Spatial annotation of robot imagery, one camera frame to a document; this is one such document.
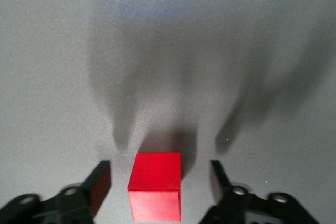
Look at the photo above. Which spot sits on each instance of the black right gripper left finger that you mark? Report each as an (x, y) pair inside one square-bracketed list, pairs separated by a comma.
[(97, 184)]

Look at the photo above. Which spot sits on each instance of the red cube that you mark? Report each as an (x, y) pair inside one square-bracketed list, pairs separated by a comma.
[(155, 179)]

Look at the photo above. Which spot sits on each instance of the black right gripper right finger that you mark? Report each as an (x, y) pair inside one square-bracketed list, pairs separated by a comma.
[(223, 187)]

